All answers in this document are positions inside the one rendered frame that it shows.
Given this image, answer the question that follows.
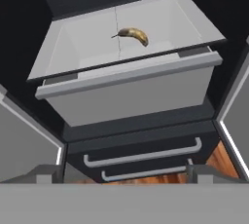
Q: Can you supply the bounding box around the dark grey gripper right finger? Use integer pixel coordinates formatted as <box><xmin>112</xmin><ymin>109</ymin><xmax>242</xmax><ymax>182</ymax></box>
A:
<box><xmin>186</xmin><ymin>164</ymin><xmax>249</xmax><ymax>185</ymax></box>

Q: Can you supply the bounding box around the black fridge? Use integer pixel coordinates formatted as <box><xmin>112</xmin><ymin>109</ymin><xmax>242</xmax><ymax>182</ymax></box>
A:
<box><xmin>0</xmin><ymin>0</ymin><xmax>249</xmax><ymax>184</ymax></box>

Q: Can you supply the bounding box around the grey left fridge door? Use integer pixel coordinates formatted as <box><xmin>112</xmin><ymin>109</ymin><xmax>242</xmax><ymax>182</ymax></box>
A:
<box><xmin>0</xmin><ymin>84</ymin><xmax>66</xmax><ymax>183</ymax></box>

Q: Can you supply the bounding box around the white fridge drawer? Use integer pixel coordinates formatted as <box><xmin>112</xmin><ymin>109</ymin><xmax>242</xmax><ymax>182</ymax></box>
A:
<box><xmin>34</xmin><ymin>46</ymin><xmax>224</xmax><ymax>129</ymax></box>

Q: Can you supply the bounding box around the spotted yellow-brown banana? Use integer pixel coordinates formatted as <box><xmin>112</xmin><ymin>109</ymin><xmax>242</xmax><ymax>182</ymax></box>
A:
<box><xmin>111</xmin><ymin>27</ymin><xmax>150</xmax><ymax>48</ymax></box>

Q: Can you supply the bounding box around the black freezer drawer front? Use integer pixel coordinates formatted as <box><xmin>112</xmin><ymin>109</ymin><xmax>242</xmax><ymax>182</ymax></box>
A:
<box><xmin>65</xmin><ymin>120</ymin><xmax>222</xmax><ymax>183</ymax></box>

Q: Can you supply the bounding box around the grey right fridge door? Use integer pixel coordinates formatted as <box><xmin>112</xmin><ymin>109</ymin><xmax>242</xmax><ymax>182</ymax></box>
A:
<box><xmin>213</xmin><ymin>36</ymin><xmax>249</xmax><ymax>181</ymax></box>

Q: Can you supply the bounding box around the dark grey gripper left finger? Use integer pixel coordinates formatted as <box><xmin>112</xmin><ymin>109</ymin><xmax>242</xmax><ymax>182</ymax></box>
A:
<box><xmin>0</xmin><ymin>164</ymin><xmax>64</xmax><ymax>185</ymax></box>

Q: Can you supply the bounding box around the short grey freezer handle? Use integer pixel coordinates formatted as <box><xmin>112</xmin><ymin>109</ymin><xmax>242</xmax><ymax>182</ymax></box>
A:
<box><xmin>100</xmin><ymin>158</ymin><xmax>195</xmax><ymax>183</ymax></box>

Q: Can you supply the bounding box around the white fridge shelf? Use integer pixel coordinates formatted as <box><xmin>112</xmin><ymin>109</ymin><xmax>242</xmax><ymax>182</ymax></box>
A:
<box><xmin>26</xmin><ymin>0</ymin><xmax>228</xmax><ymax>83</ymax></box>

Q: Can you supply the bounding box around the grey fridge door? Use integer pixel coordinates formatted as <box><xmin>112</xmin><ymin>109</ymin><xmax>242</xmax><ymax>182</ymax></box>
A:
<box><xmin>0</xmin><ymin>84</ymin><xmax>66</xmax><ymax>183</ymax></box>
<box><xmin>213</xmin><ymin>36</ymin><xmax>249</xmax><ymax>181</ymax></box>

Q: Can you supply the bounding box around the long grey freezer handle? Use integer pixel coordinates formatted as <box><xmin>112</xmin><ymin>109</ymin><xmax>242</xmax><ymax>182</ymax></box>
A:
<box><xmin>83</xmin><ymin>136</ymin><xmax>203</xmax><ymax>169</ymax></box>

